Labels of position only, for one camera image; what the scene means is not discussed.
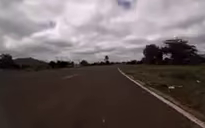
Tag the dark hill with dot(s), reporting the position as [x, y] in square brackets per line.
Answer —
[29, 61]

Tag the dark bushy tree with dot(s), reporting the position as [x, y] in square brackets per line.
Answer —
[4, 61]

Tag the clump of dark trees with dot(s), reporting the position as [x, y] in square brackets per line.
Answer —
[176, 51]

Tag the distant row of trees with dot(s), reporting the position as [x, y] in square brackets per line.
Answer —
[90, 62]

